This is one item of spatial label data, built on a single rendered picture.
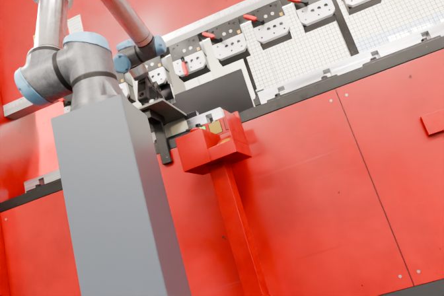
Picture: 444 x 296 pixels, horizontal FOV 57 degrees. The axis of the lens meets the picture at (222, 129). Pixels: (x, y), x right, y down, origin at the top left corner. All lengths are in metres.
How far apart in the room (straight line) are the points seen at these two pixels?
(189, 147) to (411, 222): 0.79
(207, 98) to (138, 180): 1.55
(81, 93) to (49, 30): 0.30
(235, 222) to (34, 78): 0.73
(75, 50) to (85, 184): 0.35
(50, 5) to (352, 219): 1.21
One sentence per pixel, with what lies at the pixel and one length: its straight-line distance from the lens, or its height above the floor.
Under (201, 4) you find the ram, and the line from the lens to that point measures 2.01.
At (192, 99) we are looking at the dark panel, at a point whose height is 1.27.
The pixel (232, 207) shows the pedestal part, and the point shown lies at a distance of 1.36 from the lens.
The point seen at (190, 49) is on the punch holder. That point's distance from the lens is 1.93.
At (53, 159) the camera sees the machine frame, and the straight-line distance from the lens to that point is 2.58.
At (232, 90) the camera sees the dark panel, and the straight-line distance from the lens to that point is 2.39.
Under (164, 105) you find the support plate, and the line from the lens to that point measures 1.68.
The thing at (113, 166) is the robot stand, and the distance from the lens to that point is 0.94.
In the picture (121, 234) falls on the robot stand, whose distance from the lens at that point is 0.92.
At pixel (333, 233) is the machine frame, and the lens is 1.55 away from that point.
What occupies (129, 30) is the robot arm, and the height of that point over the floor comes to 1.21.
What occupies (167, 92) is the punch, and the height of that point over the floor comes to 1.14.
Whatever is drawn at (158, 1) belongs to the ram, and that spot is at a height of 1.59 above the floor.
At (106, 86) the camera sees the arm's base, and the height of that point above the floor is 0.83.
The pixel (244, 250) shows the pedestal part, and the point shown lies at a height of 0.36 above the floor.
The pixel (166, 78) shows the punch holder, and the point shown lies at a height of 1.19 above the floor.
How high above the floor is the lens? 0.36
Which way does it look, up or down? 17 degrees up
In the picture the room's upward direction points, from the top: 17 degrees counter-clockwise
